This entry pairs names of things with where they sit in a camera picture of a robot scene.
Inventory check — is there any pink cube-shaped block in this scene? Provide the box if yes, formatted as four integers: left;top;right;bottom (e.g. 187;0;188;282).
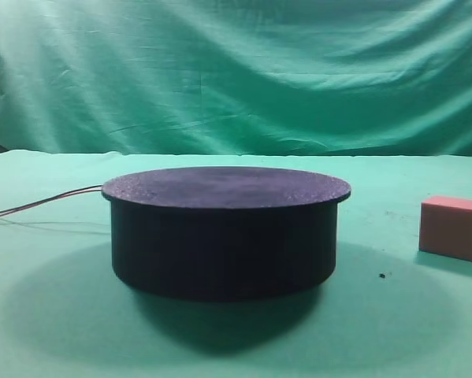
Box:
418;196;472;261

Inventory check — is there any black round turntable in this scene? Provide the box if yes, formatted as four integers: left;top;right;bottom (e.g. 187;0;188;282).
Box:
101;166;351;302

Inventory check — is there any green backdrop cloth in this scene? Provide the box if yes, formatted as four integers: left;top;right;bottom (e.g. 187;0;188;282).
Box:
0;1;472;156

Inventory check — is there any green table cloth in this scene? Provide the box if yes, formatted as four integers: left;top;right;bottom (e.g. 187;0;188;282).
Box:
0;150;472;377

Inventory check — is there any red wire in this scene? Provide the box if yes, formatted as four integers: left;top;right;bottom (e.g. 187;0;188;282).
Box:
0;185;103;216

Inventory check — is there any black wire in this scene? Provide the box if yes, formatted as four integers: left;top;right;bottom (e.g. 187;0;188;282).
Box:
0;189;104;222

